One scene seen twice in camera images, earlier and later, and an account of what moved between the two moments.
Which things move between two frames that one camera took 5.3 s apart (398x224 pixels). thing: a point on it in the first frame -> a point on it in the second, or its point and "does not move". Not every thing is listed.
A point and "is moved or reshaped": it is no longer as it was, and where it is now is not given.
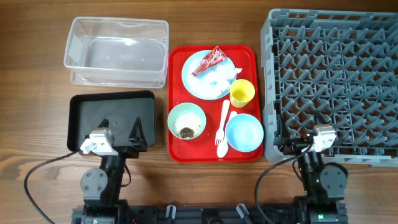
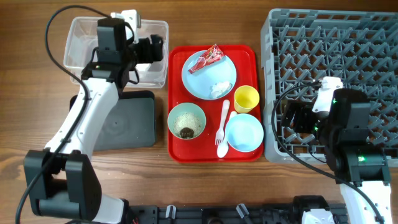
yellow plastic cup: [241, 91] is moved or reshaped
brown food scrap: [186, 132] does not move
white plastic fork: [220, 134] does not move
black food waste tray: [87, 112] does not move
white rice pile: [188, 119] does not move
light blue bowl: [244, 132] does not move
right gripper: [283, 138] -> [303, 110]
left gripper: [137, 142] -> [148, 56]
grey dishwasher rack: [337, 68] does not move
